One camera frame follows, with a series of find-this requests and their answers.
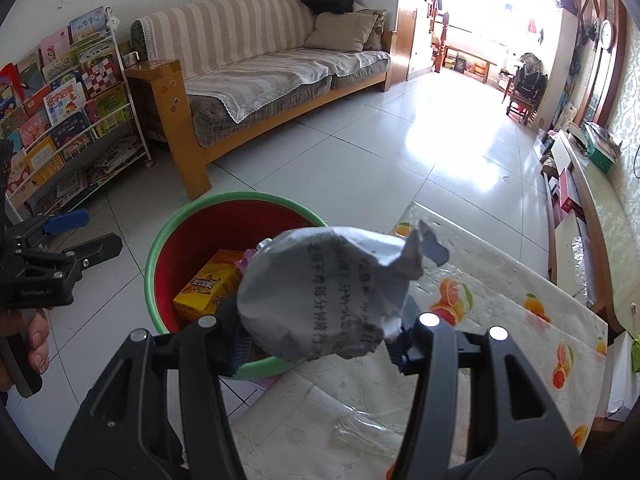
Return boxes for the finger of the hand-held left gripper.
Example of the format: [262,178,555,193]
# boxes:
[60,233,123,272]
[42,211,90,235]

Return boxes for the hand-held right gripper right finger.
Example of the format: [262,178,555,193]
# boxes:
[387,295,586,480]

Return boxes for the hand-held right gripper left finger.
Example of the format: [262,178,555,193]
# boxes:
[54,296,256,480]

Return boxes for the yellow cardboard box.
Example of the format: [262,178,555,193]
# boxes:
[173,249,243,322]

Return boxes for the green basin with red inside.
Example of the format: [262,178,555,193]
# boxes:
[145,191,328,380]

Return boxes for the grey paper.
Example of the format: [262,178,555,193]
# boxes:
[236,219,450,361]

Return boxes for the person's left hand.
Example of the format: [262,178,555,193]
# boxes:
[0,309,51,374]

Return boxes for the fruit print tablecloth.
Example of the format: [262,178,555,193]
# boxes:
[232,201,610,480]

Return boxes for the rows of picture books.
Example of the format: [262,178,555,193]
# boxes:
[0,6,146,211]

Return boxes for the wooden sofa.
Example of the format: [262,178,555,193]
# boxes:
[125,0,393,200]

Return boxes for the crinkled plastic film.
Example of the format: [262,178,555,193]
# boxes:
[570,237,597,306]

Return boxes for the red flat box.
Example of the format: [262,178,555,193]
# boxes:
[559,170,581,213]

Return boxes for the long television cabinet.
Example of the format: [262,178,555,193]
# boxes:
[542,127,640,336]

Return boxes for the beige lace seat cover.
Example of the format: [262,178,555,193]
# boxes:
[184,62,333,123]
[290,47,391,86]

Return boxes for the striped sofa cover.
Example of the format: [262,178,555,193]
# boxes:
[137,0,321,83]

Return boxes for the green flat box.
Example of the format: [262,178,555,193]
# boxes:
[585,137,618,173]

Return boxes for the stack of papers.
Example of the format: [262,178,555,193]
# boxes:
[582,121,623,156]

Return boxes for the chair with black cloth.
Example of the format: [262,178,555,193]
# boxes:
[506,52,548,126]

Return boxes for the long wooden table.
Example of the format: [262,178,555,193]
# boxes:
[442,42,493,83]

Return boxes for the wooden stair cabinet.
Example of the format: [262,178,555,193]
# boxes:
[397,7,418,83]

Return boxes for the patterned brown pillow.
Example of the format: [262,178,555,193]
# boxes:
[355,7,388,52]

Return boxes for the plain beige pillow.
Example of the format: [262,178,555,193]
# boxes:
[304,11,378,53]

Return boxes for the white wire book rack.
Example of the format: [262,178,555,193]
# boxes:
[0,6,153,221]

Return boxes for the wooden stair post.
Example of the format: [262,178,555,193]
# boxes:
[432,10,451,73]

